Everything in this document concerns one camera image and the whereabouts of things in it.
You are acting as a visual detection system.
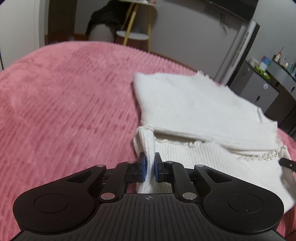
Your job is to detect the yellow-legged round side table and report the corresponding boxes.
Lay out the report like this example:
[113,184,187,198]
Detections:
[115,1,157,53]

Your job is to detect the white ribbed knit sweater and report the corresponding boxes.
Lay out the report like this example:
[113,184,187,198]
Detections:
[133,72,295,211]

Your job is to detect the grey drawer cabinet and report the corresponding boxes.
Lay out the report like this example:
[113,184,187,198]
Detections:
[230,61,279,112]

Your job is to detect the white standing air conditioner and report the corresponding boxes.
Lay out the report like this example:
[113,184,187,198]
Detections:
[214,19,260,85]

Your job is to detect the pink corduroy bed blanket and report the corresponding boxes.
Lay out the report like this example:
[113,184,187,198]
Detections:
[1,42,295,240]

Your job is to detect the black wall television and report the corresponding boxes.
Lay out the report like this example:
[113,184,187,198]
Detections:
[206,0,259,22]

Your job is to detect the black dressing table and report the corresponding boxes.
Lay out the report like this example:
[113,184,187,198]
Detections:
[265,61,295,136]

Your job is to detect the white wardrobe doors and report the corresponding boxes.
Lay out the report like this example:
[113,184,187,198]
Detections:
[1,0,49,71]

